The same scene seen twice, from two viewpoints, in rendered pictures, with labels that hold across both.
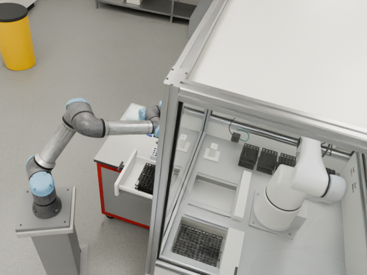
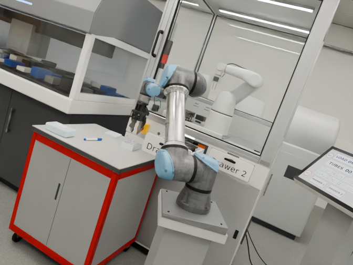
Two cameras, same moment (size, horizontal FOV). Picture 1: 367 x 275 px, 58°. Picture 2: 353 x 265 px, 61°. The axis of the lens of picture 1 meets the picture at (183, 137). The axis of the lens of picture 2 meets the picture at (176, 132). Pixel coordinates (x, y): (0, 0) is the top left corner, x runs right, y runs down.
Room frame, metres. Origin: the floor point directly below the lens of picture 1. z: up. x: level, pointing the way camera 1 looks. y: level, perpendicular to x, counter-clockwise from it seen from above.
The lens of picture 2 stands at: (0.89, 1.92, 1.27)
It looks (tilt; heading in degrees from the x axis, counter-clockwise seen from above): 10 degrees down; 280
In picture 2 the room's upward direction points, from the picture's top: 19 degrees clockwise
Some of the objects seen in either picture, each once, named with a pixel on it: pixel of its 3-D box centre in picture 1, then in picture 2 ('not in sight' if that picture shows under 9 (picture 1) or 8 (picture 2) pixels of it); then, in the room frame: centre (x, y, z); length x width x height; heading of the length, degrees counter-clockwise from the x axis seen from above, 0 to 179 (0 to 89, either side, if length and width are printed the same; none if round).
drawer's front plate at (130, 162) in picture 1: (126, 171); (166, 150); (1.20, 0.30, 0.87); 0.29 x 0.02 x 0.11; 170
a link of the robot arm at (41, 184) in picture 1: (42, 186); (201, 170); (0.95, 0.68, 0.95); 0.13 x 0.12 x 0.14; 33
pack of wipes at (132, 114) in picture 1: (134, 113); (60, 129); (1.81, 0.39, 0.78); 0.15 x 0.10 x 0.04; 177
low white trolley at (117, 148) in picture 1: (149, 173); (89, 195); (1.60, 0.21, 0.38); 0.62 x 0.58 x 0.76; 170
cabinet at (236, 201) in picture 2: not in sight; (191, 195); (1.02, -0.49, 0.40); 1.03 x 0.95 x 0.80; 170
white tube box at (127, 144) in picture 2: (160, 154); (131, 145); (1.46, 0.13, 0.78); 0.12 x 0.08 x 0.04; 86
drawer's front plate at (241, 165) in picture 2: not in sight; (229, 164); (0.83, 0.03, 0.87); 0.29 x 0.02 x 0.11; 170
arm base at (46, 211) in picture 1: (46, 201); (195, 195); (0.94, 0.68, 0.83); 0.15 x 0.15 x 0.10
